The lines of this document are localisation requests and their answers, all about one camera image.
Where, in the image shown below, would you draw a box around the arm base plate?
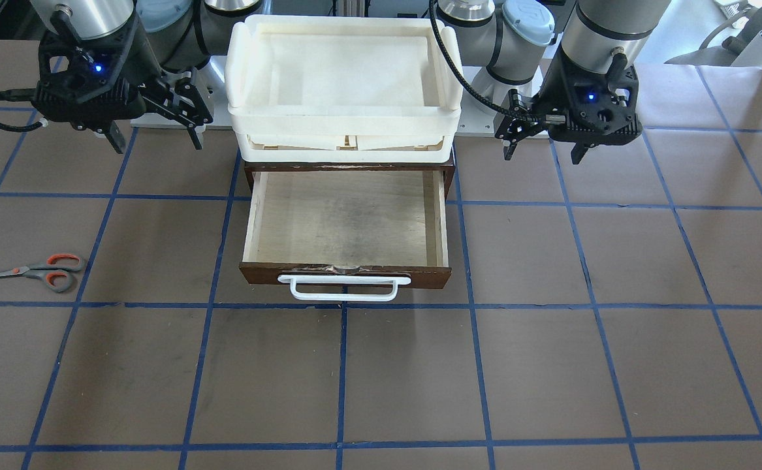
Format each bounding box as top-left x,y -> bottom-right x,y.
454,65 -> 551,139
138,65 -> 227,130

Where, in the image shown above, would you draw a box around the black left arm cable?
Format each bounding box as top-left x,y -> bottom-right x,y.
428,0 -> 551,123

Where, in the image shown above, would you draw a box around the white plastic tray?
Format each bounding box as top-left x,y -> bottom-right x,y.
225,15 -> 462,164

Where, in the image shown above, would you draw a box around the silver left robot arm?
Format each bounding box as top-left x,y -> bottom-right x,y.
426,1 -> 669,165

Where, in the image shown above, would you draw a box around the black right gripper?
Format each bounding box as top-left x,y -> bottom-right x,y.
32,12 -> 214,155

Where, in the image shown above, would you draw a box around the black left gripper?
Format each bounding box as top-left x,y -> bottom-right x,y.
494,48 -> 643,165

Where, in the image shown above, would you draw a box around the wooden drawer with white handle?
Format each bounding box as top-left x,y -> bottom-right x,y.
240,167 -> 452,302

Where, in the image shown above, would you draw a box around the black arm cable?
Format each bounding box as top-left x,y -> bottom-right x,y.
0,89 -> 48,134
428,0 -> 551,123

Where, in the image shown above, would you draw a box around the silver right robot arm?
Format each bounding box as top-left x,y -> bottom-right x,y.
31,1 -> 261,153

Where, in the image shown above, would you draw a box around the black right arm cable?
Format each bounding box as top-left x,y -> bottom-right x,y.
0,89 -> 48,134

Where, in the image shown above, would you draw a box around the grey orange scissors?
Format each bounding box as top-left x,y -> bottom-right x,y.
0,253 -> 86,292

